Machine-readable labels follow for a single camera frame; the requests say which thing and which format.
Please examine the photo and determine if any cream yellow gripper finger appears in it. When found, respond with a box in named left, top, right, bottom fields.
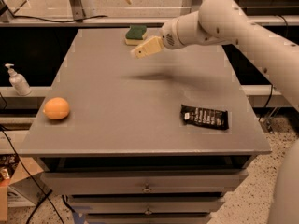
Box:
left=130, top=36, right=164, bottom=59

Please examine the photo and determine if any green and yellow sponge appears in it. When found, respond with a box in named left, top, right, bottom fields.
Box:
left=125, top=25, right=148, bottom=46

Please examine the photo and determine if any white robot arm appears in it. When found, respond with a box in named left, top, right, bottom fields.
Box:
left=131, top=0, right=299, bottom=224

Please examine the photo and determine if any black snack wrapper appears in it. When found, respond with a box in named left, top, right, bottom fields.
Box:
left=180, top=105, right=229, bottom=131

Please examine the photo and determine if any grey drawer cabinet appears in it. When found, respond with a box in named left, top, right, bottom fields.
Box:
left=18, top=27, right=273, bottom=224

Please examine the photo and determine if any orange round fruit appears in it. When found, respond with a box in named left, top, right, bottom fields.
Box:
left=43, top=97, right=70, bottom=120

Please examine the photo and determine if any white pump soap bottle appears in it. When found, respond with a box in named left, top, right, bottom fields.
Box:
left=5, top=63, right=31, bottom=96

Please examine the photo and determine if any top grey drawer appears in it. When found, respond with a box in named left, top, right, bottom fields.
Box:
left=41, top=170, right=249, bottom=195

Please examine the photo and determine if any grey drawer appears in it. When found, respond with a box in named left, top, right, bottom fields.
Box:
left=41, top=170, right=249, bottom=195
left=86, top=213, right=211, bottom=224
left=69, top=194, right=224, bottom=215

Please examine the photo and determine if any middle grey drawer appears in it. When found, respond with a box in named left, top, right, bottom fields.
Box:
left=69, top=194, right=224, bottom=215

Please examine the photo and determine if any bottom grey drawer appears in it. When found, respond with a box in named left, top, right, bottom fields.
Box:
left=86, top=213, right=211, bottom=224

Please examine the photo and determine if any cardboard box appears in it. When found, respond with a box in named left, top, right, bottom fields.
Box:
left=0, top=158, right=43, bottom=221

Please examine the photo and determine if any white box on floor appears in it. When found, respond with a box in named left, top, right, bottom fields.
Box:
left=7, top=174, right=50, bottom=207

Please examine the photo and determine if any grey metal frame leg left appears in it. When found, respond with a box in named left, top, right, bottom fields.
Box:
left=69, top=0, right=85, bottom=20

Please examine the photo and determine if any black cable on shelf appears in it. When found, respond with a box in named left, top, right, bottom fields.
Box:
left=12, top=14, right=108, bottom=24

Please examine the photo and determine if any black cable on floor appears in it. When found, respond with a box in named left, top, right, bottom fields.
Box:
left=0, top=91, right=66, bottom=224

